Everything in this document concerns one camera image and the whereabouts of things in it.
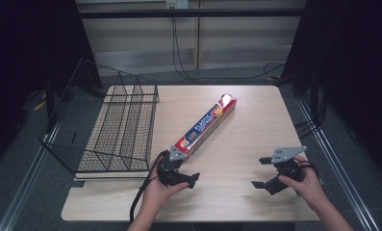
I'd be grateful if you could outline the person's left hand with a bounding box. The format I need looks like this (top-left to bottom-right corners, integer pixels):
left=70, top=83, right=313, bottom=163
left=141, top=158, right=191, bottom=217

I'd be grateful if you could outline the small yellow floor object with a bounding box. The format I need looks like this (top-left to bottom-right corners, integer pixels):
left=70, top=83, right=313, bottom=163
left=33, top=100, right=47, bottom=113

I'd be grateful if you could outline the metal floor rail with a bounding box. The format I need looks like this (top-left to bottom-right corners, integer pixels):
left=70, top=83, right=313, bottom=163
left=0, top=123, right=60, bottom=231
left=296, top=98, right=380, bottom=231

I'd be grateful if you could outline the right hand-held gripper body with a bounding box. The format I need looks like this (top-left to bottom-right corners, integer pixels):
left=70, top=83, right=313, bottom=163
left=265, top=145, right=308, bottom=196

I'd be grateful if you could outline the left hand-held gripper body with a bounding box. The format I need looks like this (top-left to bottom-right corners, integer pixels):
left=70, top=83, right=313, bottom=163
left=156, top=144, right=193, bottom=190

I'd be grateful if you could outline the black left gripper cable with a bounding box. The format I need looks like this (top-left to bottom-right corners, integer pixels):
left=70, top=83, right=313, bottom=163
left=129, top=149, right=170, bottom=223

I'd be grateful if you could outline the white vertical wall conduit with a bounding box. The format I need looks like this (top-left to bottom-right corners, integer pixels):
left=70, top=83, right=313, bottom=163
left=195, top=0, right=202, bottom=70

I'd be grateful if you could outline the black wire basket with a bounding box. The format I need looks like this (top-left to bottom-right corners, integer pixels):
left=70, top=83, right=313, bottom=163
left=38, top=57, right=161, bottom=180

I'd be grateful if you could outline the long plastic wrap box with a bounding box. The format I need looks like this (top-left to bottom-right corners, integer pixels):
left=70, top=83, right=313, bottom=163
left=173, top=92, right=238, bottom=161

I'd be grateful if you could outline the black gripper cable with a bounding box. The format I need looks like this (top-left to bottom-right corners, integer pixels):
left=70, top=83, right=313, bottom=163
left=297, top=159, right=319, bottom=181
left=129, top=149, right=170, bottom=223

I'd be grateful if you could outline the black horizontal bar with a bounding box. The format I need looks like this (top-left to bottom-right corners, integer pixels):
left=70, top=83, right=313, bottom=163
left=77, top=8, right=306, bottom=19

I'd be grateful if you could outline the white wall socket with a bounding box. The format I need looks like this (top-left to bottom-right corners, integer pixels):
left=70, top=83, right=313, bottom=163
left=166, top=0, right=190, bottom=11

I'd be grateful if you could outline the black floor cable bundle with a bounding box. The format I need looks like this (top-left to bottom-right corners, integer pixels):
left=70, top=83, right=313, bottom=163
left=293, top=92, right=328, bottom=140

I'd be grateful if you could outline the black hanging wall cable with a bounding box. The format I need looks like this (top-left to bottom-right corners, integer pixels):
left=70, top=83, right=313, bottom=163
left=170, top=16, right=287, bottom=81

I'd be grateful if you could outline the black curtain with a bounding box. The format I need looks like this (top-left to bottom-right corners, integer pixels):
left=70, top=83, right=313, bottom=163
left=0, top=0, right=103, bottom=181
left=274, top=0, right=382, bottom=181

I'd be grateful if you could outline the person's right hand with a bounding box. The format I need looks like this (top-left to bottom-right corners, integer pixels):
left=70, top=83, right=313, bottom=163
left=277, top=155, right=328, bottom=214

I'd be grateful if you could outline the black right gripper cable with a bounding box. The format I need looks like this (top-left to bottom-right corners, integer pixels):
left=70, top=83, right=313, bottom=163
left=297, top=159, right=319, bottom=181

